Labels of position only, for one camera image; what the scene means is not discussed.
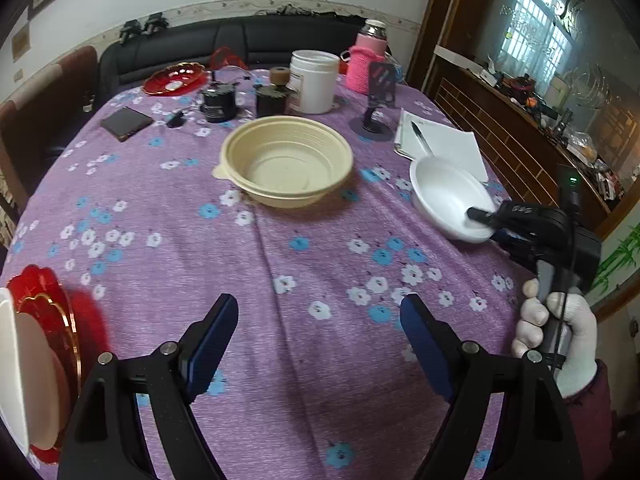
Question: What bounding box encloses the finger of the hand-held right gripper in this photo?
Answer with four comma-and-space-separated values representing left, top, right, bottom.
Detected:
492, 231, 540, 275
467, 200, 523, 232

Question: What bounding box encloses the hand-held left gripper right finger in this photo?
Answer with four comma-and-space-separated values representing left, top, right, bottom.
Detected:
400, 294, 571, 480

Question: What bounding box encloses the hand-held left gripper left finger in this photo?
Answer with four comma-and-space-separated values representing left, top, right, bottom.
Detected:
57, 293, 239, 480

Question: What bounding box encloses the small white foam bowl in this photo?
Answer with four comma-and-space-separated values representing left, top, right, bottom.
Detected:
410, 156, 498, 244

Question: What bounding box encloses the large red glass plate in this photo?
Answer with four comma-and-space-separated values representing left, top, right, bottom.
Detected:
10, 294, 82, 469

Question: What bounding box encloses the large white foam bowl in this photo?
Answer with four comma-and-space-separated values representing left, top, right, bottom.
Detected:
0, 287, 72, 461

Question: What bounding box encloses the person's right forearm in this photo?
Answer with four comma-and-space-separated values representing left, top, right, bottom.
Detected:
562, 359, 617, 480

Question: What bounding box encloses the person's right hand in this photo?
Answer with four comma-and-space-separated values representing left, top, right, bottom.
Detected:
511, 277, 599, 400

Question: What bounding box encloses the white notebook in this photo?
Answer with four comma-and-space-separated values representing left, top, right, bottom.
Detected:
394, 108, 490, 183

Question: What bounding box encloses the wooden sideboard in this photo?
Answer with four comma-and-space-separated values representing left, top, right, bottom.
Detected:
420, 45, 640, 241

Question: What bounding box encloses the black pen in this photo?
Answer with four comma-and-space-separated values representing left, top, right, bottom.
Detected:
411, 121, 435, 157

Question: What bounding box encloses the purple floral tablecloth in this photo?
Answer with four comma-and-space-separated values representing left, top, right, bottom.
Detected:
0, 67, 546, 480

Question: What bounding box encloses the black phone stand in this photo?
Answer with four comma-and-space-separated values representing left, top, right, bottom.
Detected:
349, 61, 399, 141

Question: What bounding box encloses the thermos with pink sleeve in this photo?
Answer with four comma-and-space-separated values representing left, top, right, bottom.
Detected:
347, 20, 390, 95

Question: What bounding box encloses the beige plastic bowl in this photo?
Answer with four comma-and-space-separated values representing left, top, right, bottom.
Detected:
212, 116, 354, 208

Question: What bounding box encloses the white plastic tub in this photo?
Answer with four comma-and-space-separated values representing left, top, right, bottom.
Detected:
289, 50, 340, 114

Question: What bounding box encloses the black smartphone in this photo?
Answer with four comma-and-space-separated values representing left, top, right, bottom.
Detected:
101, 106, 154, 142

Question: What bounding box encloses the black jar with brown lid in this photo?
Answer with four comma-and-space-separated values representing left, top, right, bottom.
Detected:
254, 66, 297, 119

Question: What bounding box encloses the small red glass plate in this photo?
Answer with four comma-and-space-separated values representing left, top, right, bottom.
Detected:
142, 61, 208, 96

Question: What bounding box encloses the black leather sofa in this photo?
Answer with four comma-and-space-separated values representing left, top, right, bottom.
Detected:
97, 10, 368, 92

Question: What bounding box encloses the brown upholstered chair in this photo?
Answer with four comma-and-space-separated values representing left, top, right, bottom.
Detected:
0, 45, 102, 201

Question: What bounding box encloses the wall plaque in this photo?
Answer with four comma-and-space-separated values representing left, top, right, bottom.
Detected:
11, 30, 31, 61

